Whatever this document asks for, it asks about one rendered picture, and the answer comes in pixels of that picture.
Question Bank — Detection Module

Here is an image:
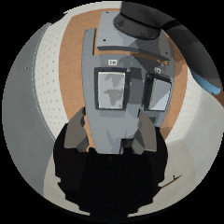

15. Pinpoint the white label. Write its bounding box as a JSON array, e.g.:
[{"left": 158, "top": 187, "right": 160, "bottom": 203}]
[
  {"left": 108, "top": 60, "right": 117, "bottom": 65},
  {"left": 155, "top": 67, "right": 161, "bottom": 74}
]

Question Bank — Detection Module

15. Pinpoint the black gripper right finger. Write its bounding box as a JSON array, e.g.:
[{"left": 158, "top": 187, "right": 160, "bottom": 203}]
[{"left": 132, "top": 109, "right": 168, "bottom": 182}]

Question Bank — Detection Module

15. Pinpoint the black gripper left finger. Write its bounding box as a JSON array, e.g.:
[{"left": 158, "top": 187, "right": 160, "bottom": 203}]
[{"left": 53, "top": 106, "right": 89, "bottom": 178}]

